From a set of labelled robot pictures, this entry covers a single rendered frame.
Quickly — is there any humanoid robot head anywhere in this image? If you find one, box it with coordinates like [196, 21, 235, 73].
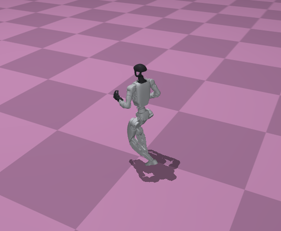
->
[133, 64, 147, 84]

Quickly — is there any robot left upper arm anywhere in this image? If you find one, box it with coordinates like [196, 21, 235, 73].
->
[125, 84, 136, 109]

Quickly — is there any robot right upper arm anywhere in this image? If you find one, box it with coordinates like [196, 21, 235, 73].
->
[148, 78, 161, 97]

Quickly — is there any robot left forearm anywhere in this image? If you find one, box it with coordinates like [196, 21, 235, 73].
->
[119, 99, 126, 108]

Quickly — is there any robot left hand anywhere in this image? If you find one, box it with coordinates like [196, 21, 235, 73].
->
[113, 90, 123, 102]

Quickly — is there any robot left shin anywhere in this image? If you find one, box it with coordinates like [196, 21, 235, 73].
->
[129, 141, 153, 162]

